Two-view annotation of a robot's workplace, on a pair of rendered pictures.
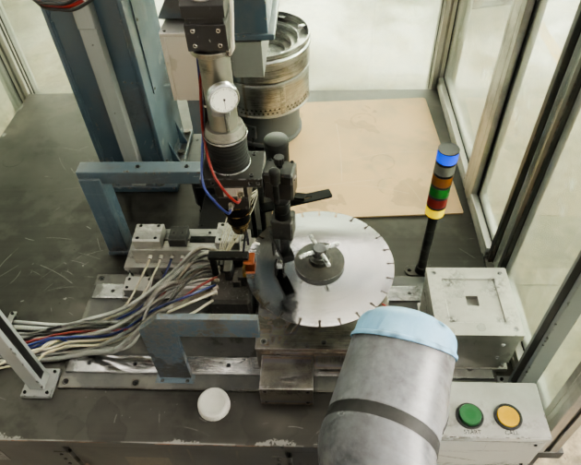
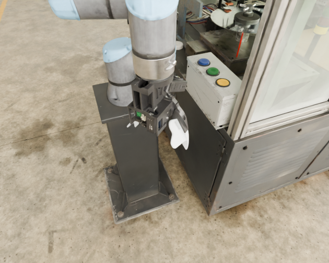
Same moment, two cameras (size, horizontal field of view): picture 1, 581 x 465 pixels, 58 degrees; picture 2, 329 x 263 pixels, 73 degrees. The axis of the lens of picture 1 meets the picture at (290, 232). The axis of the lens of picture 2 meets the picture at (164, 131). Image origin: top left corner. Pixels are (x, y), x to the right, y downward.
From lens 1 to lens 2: 1.03 m
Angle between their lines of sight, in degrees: 43
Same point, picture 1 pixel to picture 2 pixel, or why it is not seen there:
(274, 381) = (191, 44)
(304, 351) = (209, 44)
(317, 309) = (223, 21)
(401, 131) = not seen: outside the picture
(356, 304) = (235, 27)
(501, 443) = (209, 90)
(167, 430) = not seen: hidden behind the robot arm
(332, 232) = not seen: hidden behind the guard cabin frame
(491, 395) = (230, 77)
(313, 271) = (239, 15)
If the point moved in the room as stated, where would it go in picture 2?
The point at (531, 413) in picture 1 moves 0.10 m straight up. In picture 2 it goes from (231, 90) to (239, 62)
